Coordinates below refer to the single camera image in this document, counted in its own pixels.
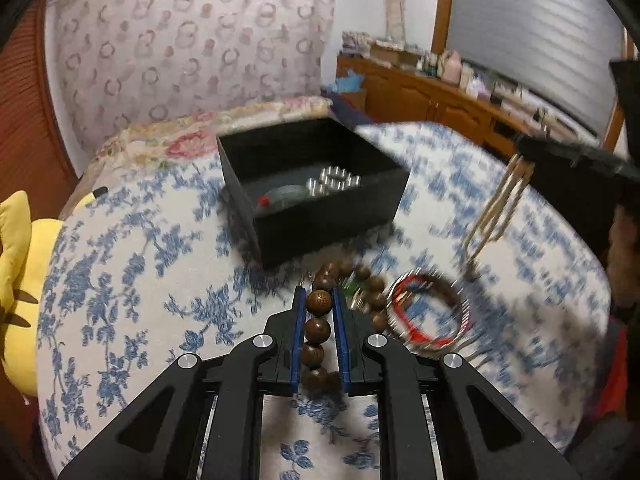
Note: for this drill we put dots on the black jewelry box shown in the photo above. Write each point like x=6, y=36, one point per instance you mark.
x=310, y=240

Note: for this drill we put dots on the blue paper bag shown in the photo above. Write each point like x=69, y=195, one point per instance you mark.
x=350, y=82

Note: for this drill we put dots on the clear bangle with red bead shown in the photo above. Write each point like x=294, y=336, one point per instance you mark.
x=280, y=196

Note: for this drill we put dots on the cardboard box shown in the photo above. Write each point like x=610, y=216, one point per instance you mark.
x=395, y=54

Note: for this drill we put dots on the wooden cabinet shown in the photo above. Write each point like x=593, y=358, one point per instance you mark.
x=400, y=95

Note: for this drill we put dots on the blue floral cloth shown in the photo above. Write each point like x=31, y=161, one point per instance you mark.
x=150, y=285

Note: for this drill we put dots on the navy blue blanket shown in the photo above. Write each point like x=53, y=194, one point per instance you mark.
x=352, y=112

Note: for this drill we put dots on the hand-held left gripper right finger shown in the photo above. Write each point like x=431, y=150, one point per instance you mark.
x=341, y=332

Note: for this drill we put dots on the stack of folded cloths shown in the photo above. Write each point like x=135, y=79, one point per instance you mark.
x=356, y=42

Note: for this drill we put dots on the pink thermos bottle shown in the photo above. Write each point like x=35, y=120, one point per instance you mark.
x=451, y=67

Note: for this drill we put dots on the yellow plush toy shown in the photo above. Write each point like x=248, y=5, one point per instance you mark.
x=20, y=270

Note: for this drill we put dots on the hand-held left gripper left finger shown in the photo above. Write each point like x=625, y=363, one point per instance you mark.
x=299, y=332

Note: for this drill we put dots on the slatted wooden wardrobe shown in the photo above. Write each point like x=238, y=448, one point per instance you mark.
x=25, y=125

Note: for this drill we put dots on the red cloth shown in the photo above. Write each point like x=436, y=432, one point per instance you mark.
x=617, y=365

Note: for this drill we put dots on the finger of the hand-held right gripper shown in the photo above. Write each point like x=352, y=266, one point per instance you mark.
x=570, y=152

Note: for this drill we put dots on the floral bed blanket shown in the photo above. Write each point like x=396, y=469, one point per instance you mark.
x=165, y=145

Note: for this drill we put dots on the grey window blind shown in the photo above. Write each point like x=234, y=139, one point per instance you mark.
x=525, y=25

